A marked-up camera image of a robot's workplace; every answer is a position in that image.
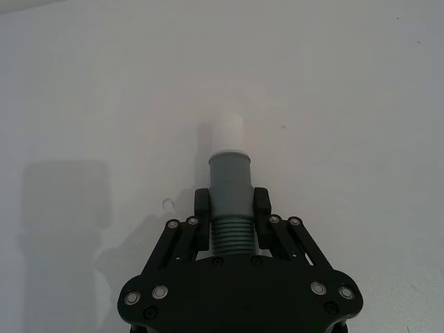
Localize cream vacuum bottle steel neck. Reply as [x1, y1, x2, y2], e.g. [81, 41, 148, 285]
[207, 112, 259, 258]

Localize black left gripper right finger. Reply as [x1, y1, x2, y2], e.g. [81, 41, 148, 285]
[252, 186, 326, 271]

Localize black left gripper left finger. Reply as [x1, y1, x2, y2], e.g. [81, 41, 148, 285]
[144, 187, 212, 275]

